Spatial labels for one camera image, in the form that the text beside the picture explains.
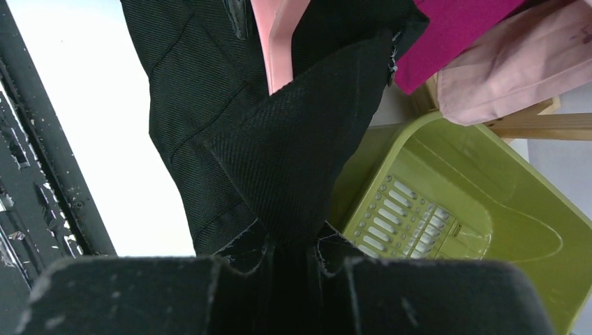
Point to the pink plastic hanger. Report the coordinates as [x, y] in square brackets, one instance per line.
[276, 21]

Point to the wooden clothes rack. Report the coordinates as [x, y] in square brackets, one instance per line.
[540, 121]

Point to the magenta pleated skirt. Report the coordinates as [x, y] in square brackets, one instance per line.
[453, 26]

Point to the light pink skirt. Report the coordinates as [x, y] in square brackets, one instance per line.
[539, 53]

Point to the olive green plastic basket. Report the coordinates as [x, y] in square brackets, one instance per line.
[431, 189]

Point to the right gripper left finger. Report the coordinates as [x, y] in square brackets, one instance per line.
[208, 294]

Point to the black pleated skirt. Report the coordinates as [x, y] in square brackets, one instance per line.
[239, 154]

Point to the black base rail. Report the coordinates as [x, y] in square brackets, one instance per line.
[47, 211]

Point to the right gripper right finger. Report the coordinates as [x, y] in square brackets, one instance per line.
[364, 295]

